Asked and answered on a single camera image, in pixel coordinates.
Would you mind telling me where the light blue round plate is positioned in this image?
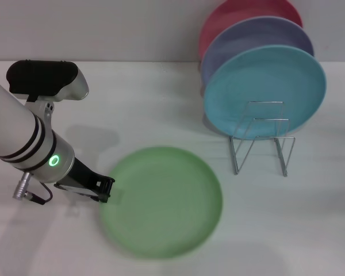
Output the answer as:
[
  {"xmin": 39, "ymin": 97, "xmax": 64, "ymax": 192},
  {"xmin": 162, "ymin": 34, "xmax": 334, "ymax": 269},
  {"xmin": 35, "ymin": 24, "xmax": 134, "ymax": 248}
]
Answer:
[{"xmin": 203, "ymin": 45, "xmax": 327, "ymax": 141}]

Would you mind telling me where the purple round plate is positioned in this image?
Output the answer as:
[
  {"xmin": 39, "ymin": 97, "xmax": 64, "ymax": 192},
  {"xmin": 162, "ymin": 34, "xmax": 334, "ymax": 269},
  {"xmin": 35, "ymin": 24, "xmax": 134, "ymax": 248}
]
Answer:
[{"xmin": 200, "ymin": 16, "xmax": 315, "ymax": 87}]

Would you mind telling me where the metal wire plate rack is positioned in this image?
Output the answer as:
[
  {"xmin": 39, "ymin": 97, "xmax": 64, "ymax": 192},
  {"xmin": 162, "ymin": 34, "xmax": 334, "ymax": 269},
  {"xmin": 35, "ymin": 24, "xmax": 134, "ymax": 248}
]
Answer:
[{"xmin": 229, "ymin": 100, "xmax": 296, "ymax": 177}]

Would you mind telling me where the red round plate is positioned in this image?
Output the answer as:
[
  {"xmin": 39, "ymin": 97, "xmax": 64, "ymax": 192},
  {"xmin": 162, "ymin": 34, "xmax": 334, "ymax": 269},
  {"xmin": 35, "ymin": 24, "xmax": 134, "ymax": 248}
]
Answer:
[{"xmin": 198, "ymin": 0, "xmax": 304, "ymax": 63}]

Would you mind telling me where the green round plate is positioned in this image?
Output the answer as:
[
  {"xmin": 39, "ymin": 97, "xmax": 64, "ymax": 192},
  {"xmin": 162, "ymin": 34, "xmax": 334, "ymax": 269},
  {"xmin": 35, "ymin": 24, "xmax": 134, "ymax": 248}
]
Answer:
[{"xmin": 98, "ymin": 146, "xmax": 224, "ymax": 259}]

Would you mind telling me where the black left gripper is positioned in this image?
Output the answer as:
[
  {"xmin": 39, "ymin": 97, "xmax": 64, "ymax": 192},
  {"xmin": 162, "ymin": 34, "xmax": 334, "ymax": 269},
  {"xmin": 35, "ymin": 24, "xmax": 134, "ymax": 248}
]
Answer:
[{"xmin": 53, "ymin": 157, "xmax": 117, "ymax": 204}]

